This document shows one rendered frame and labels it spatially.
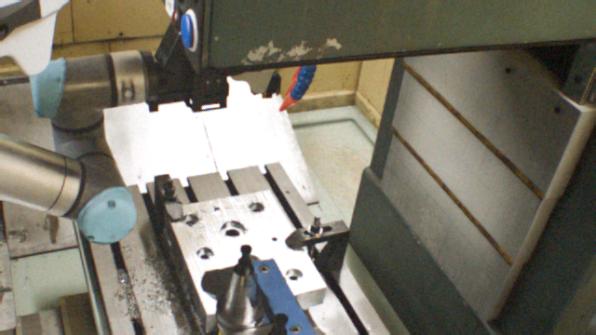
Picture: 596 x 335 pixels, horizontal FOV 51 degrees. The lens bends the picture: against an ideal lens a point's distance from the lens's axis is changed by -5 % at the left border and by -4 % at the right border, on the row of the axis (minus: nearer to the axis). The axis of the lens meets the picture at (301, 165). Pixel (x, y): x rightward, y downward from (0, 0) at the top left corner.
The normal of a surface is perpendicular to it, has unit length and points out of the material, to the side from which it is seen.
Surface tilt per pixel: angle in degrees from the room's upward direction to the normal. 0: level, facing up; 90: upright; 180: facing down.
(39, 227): 24
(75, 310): 7
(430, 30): 90
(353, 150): 0
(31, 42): 90
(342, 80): 90
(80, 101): 90
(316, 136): 0
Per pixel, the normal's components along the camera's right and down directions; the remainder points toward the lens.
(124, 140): 0.24, -0.50
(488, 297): -0.91, 0.14
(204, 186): 0.13, -0.80
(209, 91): 0.40, 0.59
